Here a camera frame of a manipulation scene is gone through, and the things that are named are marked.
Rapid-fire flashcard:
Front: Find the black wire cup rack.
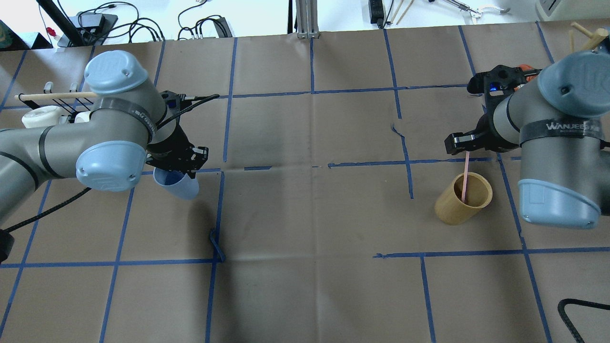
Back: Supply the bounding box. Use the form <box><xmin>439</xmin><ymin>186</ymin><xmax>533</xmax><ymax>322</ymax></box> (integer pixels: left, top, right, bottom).
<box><xmin>14</xmin><ymin>82</ymin><xmax>97</xmax><ymax>125</ymax></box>

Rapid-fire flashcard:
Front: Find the black braided cable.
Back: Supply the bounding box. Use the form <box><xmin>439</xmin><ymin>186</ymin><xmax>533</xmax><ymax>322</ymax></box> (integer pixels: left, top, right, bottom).
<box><xmin>558</xmin><ymin>298</ymin><xmax>610</xmax><ymax>343</ymax></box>

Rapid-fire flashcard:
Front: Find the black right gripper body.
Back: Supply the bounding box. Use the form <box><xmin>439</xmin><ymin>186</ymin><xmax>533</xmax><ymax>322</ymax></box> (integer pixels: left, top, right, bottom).
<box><xmin>467</xmin><ymin>65</ymin><xmax>528</xmax><ymax>152</ymax></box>

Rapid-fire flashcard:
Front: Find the black power adapter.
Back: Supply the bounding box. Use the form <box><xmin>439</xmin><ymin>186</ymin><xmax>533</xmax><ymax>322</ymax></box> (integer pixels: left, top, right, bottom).
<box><xmin>368</xmin><ymin>0</ymin><xmax>386</xmax><ymax>27</ymax></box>

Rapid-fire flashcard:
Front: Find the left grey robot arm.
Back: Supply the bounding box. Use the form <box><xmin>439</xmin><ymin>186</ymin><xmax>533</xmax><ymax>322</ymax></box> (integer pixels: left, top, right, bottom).
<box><xmin>0</xmin><ymin>50</ymin><xmax>209</xmax><ymax>222</ymax></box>

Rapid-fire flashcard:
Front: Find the aluminium frame post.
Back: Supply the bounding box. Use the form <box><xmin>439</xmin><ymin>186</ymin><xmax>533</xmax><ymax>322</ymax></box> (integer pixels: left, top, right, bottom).
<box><xmin>295</xmin><ymin>0</ymin><xmax>320</xmax><ymax>39</ymax></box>

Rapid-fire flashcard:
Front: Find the orange mug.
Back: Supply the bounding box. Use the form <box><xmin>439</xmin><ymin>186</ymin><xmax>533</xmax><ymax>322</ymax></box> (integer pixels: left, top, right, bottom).
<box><xmin>518</xmin><ymin>64</ymin><xmax>541</xmax><ymax>82</ymax></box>

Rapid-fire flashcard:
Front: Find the pink chopstick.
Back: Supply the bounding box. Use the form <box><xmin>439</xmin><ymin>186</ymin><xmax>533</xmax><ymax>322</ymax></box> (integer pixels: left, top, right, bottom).
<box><xmin>460</xmin><ymin>151</ymin><xmax>470</xmax><ymax>204</ymax></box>

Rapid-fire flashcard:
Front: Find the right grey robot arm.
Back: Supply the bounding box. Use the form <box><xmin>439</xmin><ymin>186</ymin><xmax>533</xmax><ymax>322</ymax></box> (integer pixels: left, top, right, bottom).
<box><xmin>444</xmin><ymin>50</ymin><xmax>610</xmax><ymax>229</ymax></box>

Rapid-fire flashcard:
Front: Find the white smiley mug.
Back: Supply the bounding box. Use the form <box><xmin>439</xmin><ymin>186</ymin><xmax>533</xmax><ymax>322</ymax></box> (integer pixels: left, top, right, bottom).
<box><xmin>73</xmin><ymin>111</ymin><xmax>92</xmax><ymax>123</ymax></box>
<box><xmin>21</xmin><ymin>106</ymin><xmax>62</xmax><ymax>129</ymax></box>

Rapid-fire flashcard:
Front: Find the silver toaster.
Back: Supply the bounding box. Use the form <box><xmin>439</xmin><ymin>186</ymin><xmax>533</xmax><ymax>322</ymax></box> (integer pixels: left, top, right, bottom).
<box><xmin>534</xmin><ymin>0</ymin><xmax>610</xmax><ymax>21</ymax></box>

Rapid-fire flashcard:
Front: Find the wooden mug tree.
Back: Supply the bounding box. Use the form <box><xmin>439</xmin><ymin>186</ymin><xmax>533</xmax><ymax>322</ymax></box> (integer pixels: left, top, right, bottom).
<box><xmin>568</xmin><ymin>21</ymin><xmax>609</xmax><ymax>53</ymax></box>

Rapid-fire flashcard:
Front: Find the bamboo chopstick holder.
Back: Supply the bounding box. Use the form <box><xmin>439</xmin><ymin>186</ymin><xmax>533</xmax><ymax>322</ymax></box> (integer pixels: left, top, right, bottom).
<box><xmin>434</xmin><ymin>172</ymin><xmax>494</xmax><ymax>225</ymax></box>

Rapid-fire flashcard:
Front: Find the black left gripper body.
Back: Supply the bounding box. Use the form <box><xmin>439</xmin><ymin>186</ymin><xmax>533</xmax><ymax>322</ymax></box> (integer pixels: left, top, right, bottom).
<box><xmin>145</xmin><ymin>91</ymin><xmax>209</xmax><ymax>178</ymax></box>

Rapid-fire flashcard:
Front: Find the light blue plastic cup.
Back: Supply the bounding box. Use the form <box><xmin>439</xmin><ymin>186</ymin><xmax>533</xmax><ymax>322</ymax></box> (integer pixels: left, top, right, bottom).
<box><xmin>152</xmin><ymin>168</ymin><xmax>200</xmax><ymax>200</ymax></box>

